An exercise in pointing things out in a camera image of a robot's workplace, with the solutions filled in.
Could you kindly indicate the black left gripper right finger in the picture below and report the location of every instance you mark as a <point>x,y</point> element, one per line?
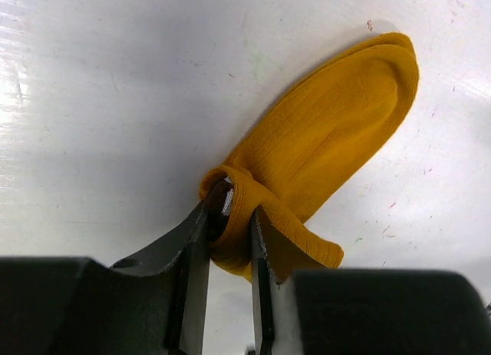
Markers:
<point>301,307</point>

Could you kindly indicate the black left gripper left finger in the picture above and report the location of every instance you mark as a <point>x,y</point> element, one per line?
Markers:
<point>150,302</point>

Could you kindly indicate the mustard yellow striped-cuff sock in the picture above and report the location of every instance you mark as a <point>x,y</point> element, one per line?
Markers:
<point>308,145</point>

